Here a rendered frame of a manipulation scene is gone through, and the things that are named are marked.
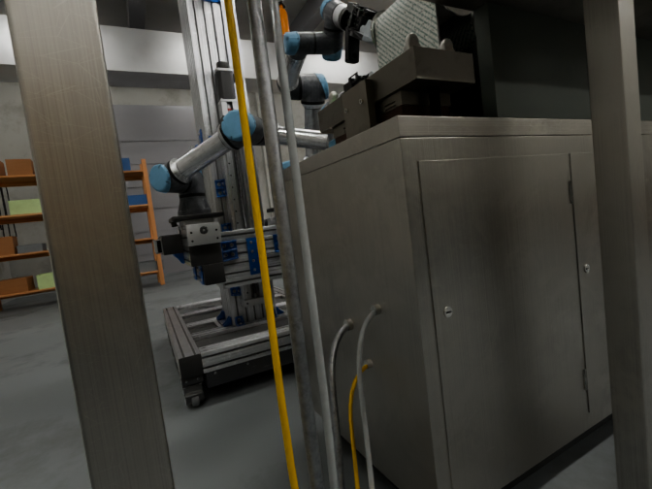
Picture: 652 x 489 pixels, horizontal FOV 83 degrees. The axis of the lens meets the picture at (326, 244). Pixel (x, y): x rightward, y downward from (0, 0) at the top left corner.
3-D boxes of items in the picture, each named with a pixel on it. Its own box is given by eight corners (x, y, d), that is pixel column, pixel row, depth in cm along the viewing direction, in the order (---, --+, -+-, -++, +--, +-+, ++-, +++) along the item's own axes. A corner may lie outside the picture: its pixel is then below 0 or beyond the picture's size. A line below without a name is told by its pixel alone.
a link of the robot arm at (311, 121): (297, 180, 204) (293, 72, 177) (323, 178, 208) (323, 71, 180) (302, 188, 194) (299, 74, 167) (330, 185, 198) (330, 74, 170)
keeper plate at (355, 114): (353, 141, 91) (348, 95, 90) (377, 129, 82) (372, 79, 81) (344, 141, 89) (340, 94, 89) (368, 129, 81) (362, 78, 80)
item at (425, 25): (384, 112, 110) (377, 48, 108) (443, 81, 89) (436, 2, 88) (383, 112, 109) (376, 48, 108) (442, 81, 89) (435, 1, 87)
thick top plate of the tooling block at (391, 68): (367, 133, 112) (364, 113, 112) (475, 82, 77) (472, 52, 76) (320, 133, 105) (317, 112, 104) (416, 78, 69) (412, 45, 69)
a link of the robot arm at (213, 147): (177, 198, 169) (272, 136, 150) (151, 198, 155) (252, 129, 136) (166, 175, 169) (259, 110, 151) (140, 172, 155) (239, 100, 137)
